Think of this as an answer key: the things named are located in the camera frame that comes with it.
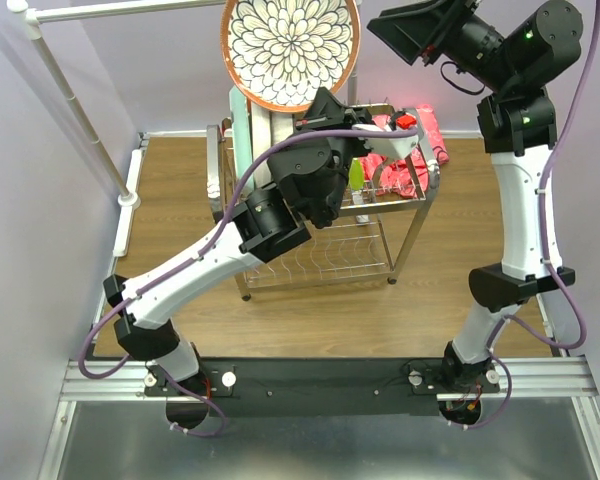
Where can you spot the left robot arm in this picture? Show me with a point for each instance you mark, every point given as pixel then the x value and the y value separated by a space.
pixel 310 171

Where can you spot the flower plate brown rim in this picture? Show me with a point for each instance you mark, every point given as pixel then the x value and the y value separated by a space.
pixel 279 53
pixel 281 126

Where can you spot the steel wire dish rack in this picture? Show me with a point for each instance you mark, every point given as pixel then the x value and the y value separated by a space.
pixel 371 240

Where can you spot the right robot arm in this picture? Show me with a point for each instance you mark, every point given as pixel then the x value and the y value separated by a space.
pixel 517 121

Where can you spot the pink printed garment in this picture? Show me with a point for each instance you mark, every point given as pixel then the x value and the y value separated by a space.
pixel 396 177

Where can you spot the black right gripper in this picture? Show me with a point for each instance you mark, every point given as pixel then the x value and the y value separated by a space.
pixel 411 30

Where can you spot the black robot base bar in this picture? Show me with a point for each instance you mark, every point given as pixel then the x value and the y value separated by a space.
pixel 315 387

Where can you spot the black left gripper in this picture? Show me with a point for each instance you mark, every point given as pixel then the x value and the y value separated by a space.
pixel 327 113

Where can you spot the lime green plate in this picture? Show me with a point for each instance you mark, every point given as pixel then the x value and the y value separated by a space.
pixel 356 176

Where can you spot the white clothes rail frame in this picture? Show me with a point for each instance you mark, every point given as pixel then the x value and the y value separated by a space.
pixel 31 20

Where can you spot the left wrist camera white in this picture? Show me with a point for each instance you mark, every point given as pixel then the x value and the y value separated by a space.
pixel 396 140

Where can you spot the mint rectangular plate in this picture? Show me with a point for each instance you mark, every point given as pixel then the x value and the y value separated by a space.
pixel 241 132

